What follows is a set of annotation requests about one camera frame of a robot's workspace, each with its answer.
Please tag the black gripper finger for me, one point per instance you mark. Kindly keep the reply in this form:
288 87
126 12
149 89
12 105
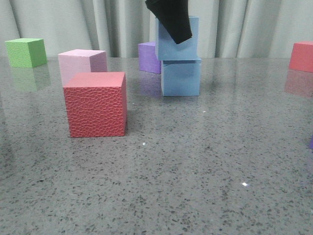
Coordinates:
173 15

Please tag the light blue cracked foam cube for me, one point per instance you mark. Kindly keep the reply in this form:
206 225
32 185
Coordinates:
180 77

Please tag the purple foam cube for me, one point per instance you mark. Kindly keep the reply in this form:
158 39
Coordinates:
147 59

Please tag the grey-green curtain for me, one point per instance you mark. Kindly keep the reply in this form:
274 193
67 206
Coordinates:
227 28

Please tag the pink foam cube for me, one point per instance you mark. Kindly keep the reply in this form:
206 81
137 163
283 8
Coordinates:
81 60

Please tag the red textured foam cube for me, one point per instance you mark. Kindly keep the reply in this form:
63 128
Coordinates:
96 104

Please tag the red foam cube far right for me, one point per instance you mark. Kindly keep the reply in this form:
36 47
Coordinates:
302 56

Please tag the green foam cube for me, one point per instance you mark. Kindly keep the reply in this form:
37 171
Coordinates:
26 52

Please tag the purple foam cube right edge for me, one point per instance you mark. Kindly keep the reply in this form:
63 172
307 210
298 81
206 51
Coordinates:
311 143

